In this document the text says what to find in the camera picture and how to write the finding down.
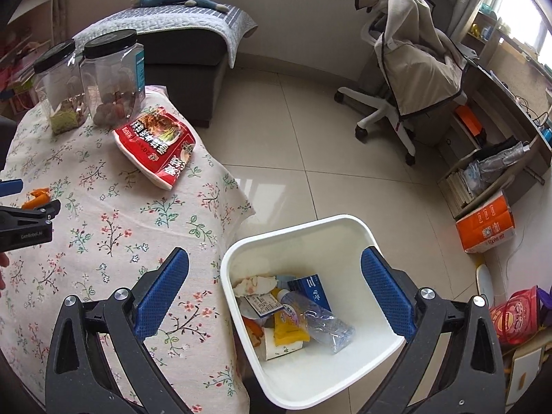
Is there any white floral tissue pack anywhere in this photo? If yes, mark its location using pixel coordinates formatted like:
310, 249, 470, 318
261, 328, 305, 361

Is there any orange peel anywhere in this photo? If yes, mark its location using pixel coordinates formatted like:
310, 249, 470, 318
21, 187, 52, 210

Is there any beige cloth on chair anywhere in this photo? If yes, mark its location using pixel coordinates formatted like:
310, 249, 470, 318
357, 0, 469, 117

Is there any blue cardboard box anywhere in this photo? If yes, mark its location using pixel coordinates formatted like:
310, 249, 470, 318
287, 274, 333, 313

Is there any dark ottoman with quilted cover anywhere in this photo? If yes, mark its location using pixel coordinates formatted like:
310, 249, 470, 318
71, 2, 258, 129

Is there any orange cardboard box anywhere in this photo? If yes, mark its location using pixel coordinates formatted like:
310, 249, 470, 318
456, 193, 516, 254

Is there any row of books under desk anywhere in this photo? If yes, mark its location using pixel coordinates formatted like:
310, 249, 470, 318
440, 168, 475, 218

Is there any grey striped quilt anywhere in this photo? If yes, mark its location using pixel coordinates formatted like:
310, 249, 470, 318
72, 3, 258, 69

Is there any white office chair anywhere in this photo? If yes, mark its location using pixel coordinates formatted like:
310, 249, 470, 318
335, 0, 469, 165

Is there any black-lidded jar with green contents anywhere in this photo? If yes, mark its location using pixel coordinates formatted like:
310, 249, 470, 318
33, 40, 87, 135

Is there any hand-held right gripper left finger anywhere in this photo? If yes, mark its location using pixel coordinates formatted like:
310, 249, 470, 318
43, 247, 190, 414

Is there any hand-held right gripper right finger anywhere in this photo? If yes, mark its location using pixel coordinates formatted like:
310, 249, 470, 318
358, 246, 507, 414

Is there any yellow packet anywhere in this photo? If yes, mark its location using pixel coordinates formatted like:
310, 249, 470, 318
274, 310, 311, 346

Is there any clear plastic bottle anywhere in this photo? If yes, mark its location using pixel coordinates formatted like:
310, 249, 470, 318
278, 290, 356, 354

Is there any bright side window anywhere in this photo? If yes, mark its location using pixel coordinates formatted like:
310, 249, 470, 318
496, 0, 552, 70

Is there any red snack packet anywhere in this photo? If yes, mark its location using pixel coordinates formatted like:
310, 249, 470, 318
113, 107, 199, 190

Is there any white trash bin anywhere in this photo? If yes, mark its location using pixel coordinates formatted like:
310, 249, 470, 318
220, 214, 408, 406

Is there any black-lidded jar of nuts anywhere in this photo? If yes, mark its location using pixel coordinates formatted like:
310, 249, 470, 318
80, 29, 146, 127

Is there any pale window curtain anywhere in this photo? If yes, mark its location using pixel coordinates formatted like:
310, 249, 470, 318
448, 0, 510, 44

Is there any white tissue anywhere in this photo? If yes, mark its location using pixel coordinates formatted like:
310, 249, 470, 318
233, 274, 277, 297

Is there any red round-print bag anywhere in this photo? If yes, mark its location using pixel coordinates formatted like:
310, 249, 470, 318
489, 287, 544, 346

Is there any wooden desk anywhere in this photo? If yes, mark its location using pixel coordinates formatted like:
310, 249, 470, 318
435, 9, 552, 220

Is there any white label packet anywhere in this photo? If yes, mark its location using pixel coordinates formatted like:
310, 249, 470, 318
239, 293, 285, 317

